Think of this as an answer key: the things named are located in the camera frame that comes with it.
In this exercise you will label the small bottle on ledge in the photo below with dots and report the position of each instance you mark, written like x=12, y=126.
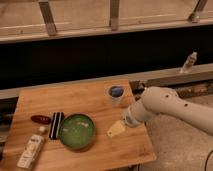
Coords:
x=188, y=64

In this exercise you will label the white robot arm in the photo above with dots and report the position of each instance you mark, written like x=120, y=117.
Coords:
x=162, y=100

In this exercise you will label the metal bracket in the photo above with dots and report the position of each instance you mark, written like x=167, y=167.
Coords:
x=194, y=17
x=47, y=17
x=114, y=14

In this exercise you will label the green ceramic bowl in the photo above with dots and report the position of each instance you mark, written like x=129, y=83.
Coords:
x=77, y=131

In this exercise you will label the white cylindrical wrist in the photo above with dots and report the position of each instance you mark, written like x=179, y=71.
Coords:
x=118, y=127

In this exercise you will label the white tube bottle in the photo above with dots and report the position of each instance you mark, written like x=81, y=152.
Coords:
x=32, y=149

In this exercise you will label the black white striped block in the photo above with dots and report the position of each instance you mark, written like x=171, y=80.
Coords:
x=55, y=125

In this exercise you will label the wooden board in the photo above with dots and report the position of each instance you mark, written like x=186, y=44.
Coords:
x=129, y=148

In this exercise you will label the dark red oval object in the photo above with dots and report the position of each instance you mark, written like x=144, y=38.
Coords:
x=41, y=119

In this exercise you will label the right metal bracket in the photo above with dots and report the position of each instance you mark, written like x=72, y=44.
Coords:
x=194, y=17

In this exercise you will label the blue tape roll cup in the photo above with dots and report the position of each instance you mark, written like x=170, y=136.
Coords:
x=115, y=94

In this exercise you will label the left metal bracket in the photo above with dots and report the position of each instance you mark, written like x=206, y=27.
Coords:
x=47, y=17

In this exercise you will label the middle metal bracket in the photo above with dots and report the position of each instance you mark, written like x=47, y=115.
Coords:
x=114, y=14

